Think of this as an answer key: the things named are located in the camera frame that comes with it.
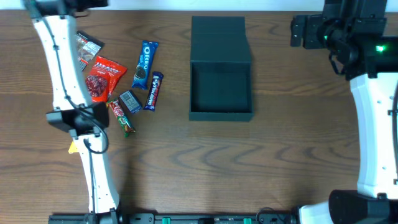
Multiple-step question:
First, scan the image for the Haribo gummy candy bag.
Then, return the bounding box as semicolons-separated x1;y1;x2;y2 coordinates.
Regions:
75;30;105;70

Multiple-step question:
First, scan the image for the black mounting rail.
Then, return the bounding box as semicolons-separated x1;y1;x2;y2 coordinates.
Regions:
47;212;299;224

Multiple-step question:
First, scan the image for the blue Oreo cookie pack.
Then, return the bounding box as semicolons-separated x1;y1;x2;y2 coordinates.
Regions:
131;40;159;90

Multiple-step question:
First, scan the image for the yellow sunflower seed bag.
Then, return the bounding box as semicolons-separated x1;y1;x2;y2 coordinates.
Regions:
68;141;79;154

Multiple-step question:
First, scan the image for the small dark blue carton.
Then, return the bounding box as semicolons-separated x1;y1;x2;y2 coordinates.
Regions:
119;90;142;114

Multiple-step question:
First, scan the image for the red dried fruit bag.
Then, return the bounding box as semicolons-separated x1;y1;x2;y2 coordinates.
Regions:
85;56;127;102

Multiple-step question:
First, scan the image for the Dairy Milk chocolate bar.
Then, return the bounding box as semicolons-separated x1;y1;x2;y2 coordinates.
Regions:
143;72;164;111

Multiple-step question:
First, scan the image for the red green KitKat bar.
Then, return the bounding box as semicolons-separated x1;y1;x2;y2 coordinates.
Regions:
106;100;136;137

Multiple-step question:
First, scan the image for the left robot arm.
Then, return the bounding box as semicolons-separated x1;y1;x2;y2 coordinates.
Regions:
23;0;119;223

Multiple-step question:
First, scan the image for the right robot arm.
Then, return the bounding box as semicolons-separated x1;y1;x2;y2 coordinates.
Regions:
290;0;397;223

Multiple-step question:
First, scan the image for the black gift box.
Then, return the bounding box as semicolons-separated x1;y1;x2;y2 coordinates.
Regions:
189;16;254;121

